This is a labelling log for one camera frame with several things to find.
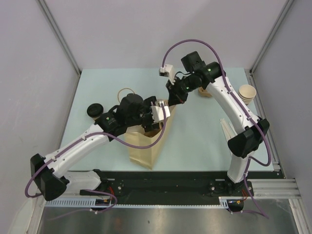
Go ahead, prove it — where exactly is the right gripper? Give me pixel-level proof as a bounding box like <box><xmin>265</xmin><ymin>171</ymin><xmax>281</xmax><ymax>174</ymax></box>
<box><xmin>166</xmin><ymin>73</ymin><xmax>201</xmax><ymax>106</ymax></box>

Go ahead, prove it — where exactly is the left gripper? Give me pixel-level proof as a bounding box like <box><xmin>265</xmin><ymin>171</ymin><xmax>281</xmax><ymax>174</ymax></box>
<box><xmin>126</xmin><ymin>96</ymin><xmax>163</xmax><ymax>132</ymax></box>

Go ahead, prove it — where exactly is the brown paper bag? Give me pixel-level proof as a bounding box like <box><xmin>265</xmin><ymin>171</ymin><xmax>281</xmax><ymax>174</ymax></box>
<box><xmin>117</xmin><ymin>88</ymin><xmax>178</xmax><ymax>171</ymax></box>

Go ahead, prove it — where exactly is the black cup lid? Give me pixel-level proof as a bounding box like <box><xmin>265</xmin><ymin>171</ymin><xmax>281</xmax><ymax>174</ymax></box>
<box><xmin>87</xmin><ymin>103</ymin><xmax>104</xmax><ymax>117</ymax></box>

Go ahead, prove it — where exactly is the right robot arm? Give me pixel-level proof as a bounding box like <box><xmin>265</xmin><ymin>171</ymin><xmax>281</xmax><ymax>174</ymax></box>
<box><xmin>159</xmin><ymin>52</ymin><xmax>270</xmax><ymax>195</ymax></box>

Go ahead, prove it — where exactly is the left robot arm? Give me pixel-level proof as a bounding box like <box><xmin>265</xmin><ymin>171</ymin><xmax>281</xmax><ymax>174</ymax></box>
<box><xmin>25</xmin><ymin>94</ymin><xmax>170</xmax><ymax>201</ymax></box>

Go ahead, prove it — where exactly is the cardboard cup carrier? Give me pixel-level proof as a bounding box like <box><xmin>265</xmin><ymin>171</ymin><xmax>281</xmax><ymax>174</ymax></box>
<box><xmin>198</xmin><ymin>87</ymin><xmax>212</xmax><ymax>98</ymax></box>

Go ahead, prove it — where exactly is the wrapped straw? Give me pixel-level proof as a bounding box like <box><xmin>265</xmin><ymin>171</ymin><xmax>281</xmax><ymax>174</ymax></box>
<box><xmin>220</xmin><ymin>118</ymin><xmax>237</xmax><ymax>141</ymax></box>

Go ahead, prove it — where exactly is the stack of paper cups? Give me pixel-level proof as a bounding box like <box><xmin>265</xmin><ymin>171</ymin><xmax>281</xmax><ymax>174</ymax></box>
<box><xmin>238</xmin><ymin>84</ymin><xmax>256</xmax><ymax>105</ymax></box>

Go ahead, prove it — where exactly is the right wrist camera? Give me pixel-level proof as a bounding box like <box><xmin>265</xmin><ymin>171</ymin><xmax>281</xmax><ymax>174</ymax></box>
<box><xmin>159</xmin><ymin>64</ymin><xmax>176</xmax><ymax>85</ymax></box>

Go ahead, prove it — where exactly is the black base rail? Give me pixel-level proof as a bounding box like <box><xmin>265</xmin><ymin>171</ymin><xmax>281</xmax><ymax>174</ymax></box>
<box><xmin>94</xmin><ymin>169</ymin><xmax>254</xmax><ymax>206</ymax></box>

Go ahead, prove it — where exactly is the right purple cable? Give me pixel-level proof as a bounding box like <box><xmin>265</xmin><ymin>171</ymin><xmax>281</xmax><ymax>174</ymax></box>
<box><xmin>162</xmin><ymin>39</ymin><xmax>273</xmax><ymax>219</ymax></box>

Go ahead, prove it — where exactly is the white cable duct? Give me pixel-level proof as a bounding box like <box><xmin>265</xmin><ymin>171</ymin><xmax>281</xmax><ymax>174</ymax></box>
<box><xmin>45</xmin><ymin>196</ymin><xmax>231</xmax><ymax>209</ymax></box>

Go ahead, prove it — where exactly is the aluminium frame rail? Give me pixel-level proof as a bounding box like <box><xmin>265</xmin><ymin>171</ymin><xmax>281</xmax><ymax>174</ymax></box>
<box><xmin>248</xmin><ymin>69</ymin><xmax>312</xmax><ymax>234</ymax></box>

